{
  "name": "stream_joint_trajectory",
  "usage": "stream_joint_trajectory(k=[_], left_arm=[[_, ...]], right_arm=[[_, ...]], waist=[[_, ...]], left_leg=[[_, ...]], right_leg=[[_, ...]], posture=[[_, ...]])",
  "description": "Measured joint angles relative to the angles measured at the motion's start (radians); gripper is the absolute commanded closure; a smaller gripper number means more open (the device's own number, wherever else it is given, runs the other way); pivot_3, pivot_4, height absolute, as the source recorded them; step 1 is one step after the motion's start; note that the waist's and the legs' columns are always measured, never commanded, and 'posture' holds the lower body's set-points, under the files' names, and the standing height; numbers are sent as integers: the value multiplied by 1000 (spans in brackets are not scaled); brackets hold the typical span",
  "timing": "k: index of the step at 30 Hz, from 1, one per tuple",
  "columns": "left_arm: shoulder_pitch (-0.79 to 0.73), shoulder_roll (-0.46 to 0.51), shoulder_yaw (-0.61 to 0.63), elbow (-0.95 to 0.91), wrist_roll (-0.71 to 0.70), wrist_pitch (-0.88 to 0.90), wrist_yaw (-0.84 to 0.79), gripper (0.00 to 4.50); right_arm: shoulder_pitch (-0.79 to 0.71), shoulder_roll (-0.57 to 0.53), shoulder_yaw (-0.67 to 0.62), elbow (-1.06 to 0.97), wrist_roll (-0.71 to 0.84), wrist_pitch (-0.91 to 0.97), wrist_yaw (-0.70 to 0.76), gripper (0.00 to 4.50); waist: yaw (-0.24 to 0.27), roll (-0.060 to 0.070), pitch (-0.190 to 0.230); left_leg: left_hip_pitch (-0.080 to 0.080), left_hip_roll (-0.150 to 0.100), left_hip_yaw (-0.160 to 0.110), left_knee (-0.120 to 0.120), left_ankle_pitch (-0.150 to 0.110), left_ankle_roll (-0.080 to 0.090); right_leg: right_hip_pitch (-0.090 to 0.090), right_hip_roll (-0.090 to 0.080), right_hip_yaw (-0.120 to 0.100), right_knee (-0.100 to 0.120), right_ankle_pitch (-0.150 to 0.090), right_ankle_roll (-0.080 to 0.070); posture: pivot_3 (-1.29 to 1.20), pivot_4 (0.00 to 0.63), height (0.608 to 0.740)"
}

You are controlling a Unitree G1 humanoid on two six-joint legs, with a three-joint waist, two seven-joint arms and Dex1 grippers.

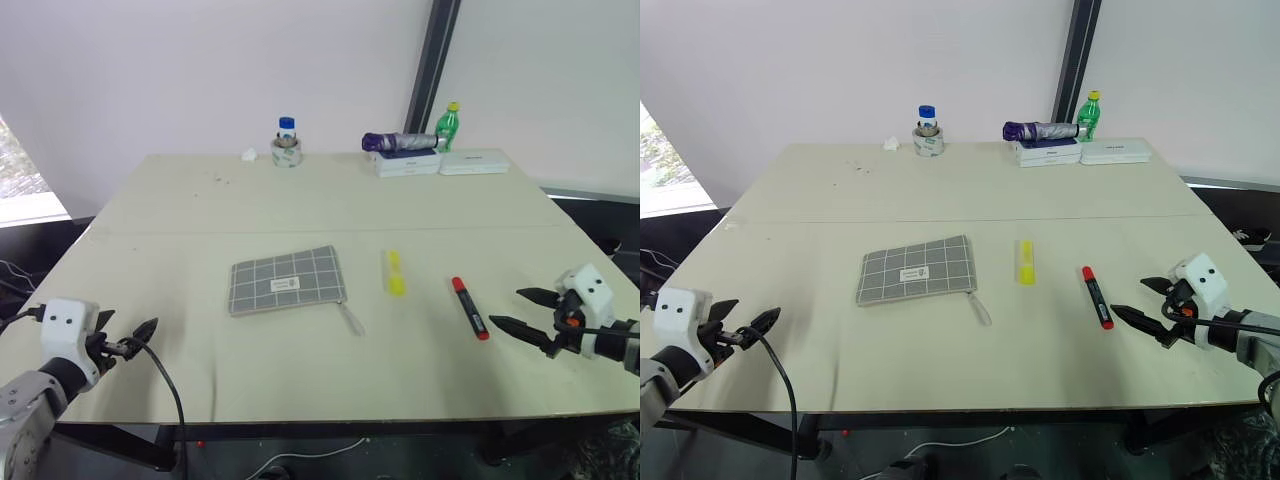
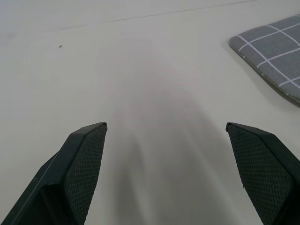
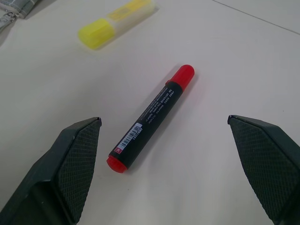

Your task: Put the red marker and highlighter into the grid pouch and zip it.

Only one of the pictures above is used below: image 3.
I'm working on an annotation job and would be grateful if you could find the grey patterned pouch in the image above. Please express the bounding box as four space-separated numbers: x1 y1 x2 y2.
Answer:
0 0 43 29

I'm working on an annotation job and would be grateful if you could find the red and black marker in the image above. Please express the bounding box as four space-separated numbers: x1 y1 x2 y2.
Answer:
106 64 195 174

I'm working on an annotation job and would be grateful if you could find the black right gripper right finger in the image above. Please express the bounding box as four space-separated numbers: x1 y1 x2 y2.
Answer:
227 114 300 225

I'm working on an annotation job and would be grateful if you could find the yellow highlighter pen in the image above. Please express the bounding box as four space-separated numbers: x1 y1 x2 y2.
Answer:
77 0 159 51

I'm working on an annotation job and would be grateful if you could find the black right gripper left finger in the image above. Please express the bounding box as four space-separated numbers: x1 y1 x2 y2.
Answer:
0 117 103 225

